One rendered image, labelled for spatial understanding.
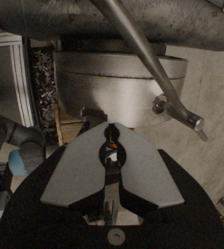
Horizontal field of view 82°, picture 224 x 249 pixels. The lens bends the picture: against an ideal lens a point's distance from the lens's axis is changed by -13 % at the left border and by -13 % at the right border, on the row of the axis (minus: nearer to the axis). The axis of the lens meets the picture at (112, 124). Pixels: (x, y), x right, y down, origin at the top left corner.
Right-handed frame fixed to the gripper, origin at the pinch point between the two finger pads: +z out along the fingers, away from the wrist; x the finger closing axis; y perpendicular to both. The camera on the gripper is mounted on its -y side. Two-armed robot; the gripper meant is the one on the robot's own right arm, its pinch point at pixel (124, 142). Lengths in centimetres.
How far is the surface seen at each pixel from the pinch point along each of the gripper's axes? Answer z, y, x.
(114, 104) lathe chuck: -10.3, -19.2, 14.1
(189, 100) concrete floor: 154, 29, -108
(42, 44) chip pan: -27, -30, -54
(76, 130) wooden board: -13.1, 5.1, -19.7
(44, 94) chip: -28, -2, -50
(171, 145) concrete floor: 146, 107, -108
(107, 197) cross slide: 0.4, 46.5, -11.1
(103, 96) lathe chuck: -11.9, -20.5, 13.2
